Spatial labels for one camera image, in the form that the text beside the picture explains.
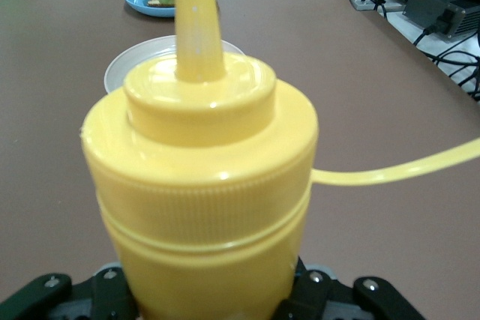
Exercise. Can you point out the yellow squeeze bottle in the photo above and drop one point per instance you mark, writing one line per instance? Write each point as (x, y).
(202, 185)

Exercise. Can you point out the black power supply box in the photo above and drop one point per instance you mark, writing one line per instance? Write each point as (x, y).
(442, 9)

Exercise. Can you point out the toasted bread slice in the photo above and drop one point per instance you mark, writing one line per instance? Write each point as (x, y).
(161, 2)

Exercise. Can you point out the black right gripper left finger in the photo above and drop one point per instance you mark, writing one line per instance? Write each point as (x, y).
(101, 293)

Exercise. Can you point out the beige plate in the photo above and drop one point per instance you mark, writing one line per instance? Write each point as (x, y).
(150, 50)

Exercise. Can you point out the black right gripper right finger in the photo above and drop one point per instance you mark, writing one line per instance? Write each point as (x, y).
(318, 290)

